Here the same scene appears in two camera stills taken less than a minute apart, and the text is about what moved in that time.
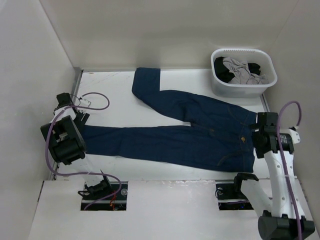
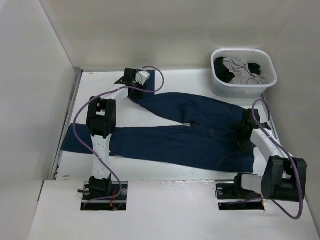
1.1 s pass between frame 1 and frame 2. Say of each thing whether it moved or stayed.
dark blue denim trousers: stayed
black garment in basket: stayed
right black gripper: moved
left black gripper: moved
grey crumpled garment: stayed
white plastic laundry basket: stayed
